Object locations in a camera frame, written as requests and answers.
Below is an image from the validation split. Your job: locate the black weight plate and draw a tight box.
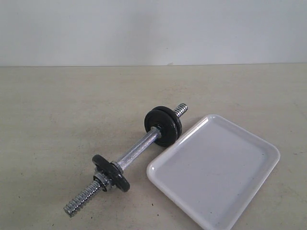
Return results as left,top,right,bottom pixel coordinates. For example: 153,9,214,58
144,108,177,147
154,106,182,139
92,155,130,192

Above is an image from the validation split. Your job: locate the white rectangular plastic tray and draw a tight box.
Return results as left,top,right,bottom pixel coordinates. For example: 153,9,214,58
147,114,280,230

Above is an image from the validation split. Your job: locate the chrome threaded dumbbell bar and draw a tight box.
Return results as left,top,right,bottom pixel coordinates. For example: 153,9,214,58
63,103,188,218

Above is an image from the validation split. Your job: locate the chrome star collar nut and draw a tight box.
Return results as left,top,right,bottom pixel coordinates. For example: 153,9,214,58
94,170,115,192

